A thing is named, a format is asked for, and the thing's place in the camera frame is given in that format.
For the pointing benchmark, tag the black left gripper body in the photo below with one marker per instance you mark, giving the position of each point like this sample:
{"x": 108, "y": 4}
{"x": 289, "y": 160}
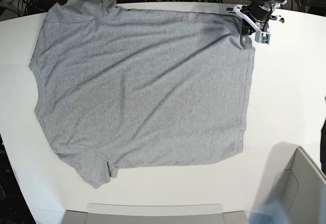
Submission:
{"x": 257, "y": 13}

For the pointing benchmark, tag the grey T-shirt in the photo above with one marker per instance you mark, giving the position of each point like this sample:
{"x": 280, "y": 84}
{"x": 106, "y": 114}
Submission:
{"x": 120, "y": 88}

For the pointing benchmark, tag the grey cardboard box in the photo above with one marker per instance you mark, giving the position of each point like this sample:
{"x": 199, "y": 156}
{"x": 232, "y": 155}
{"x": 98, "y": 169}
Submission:
{"x": 300, "y": 190}

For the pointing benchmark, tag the blue transparent bag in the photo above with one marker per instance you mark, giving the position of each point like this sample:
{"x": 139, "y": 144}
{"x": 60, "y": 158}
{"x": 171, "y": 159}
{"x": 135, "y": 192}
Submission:
{"x": 274, "y": 212}

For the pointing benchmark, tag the grey plastic tray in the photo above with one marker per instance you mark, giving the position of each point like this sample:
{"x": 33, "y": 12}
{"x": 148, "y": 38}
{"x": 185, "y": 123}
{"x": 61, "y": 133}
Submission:
{"x": 103, "y": 213}

